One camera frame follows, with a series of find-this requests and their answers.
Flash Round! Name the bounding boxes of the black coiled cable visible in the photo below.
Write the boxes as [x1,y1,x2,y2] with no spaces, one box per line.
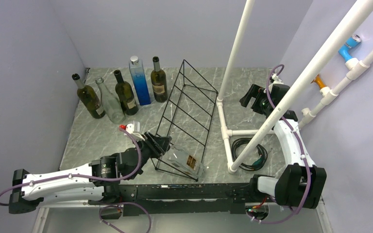
[231,138,269,172]

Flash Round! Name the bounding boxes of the orange pipe fitting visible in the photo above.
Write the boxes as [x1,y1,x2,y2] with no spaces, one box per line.
[312,74,327,89]

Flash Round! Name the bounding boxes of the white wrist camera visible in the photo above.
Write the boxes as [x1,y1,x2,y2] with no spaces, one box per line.
[269,73,284,84]
[119,121,146,141]

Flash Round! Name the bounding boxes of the aluminium frame rail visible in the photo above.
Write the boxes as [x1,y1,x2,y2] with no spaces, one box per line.
[32,187,100,233]

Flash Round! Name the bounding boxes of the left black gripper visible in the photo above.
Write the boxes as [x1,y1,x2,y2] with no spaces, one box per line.
[132,131,172,166]

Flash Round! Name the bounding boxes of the blue square glass bottle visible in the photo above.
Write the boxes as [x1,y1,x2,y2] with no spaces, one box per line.
[129,56,151,106]

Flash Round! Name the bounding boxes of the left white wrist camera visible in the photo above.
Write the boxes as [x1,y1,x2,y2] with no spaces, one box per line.
[119,121,146,141]

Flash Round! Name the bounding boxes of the dark green wine bottle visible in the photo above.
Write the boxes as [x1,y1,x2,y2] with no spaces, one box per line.
[113,69,139,116]

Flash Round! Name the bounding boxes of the clear square liquor bottle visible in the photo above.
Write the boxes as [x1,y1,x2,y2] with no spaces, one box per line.
[164,145,205,179]

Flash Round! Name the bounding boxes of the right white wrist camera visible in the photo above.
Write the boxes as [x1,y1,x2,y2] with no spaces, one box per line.
[269,73,284,84]

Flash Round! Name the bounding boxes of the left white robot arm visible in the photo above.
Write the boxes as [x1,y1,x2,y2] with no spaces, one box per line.
[8,132,172,214]

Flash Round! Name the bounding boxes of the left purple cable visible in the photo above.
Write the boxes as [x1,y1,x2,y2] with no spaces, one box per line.
[0,128,153,233]

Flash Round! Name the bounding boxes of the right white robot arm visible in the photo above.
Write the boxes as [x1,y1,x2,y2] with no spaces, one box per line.
[239,84,327,209]

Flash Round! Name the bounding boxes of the purple cable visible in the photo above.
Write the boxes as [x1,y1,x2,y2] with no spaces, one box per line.
[245,64,311,225]
[0,128,153,233]

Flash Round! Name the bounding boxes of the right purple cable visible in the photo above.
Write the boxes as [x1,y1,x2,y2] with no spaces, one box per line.
[245,64,311,225]

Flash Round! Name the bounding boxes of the white PVC pipe frame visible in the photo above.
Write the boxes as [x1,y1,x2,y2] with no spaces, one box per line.
[216,0,373,174]

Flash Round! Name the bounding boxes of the black wire wine rack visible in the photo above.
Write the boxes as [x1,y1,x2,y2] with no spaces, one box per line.
[152,60,218,182]

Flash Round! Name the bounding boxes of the blue pipe fitting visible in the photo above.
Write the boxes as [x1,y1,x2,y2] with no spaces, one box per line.
[338,34,361,62]

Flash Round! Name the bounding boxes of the clear empty glass bottle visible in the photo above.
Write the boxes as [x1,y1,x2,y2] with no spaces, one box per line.
[95,77,125,125]

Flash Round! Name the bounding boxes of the dark labelled wine bottle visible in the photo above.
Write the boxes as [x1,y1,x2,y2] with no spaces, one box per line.
[151,56,168,102]

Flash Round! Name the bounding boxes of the green wine bottle far left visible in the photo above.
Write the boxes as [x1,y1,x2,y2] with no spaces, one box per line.
[71,73,105,119]

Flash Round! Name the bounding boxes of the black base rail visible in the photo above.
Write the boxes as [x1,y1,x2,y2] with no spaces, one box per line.
[88,183,265,214]

